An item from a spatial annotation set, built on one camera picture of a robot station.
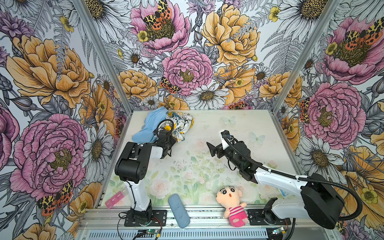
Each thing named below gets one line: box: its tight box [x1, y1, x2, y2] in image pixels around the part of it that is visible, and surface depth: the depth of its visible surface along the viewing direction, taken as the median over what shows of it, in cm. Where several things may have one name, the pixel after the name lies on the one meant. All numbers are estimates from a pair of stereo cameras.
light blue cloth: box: [132, 106, 169, 144], surface depth 107 cm
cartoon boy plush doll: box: [216, 186, 249, 228], surface depth 74 cm
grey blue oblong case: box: [168, 193, 190, 228], surface depth 76 cm
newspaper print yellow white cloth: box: [158, 111, 195, 143], surface depth 102 cm
